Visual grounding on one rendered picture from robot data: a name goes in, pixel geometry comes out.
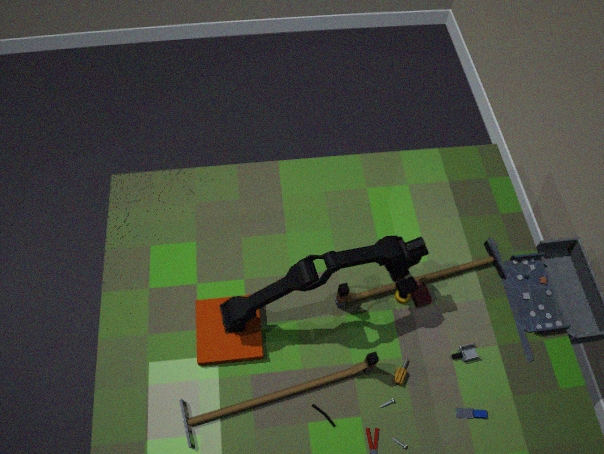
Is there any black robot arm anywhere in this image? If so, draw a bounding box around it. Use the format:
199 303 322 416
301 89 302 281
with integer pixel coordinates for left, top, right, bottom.
219 236 429 333

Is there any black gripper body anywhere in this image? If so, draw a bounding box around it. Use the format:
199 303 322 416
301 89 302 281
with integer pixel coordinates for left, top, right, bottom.
385 263 418 297

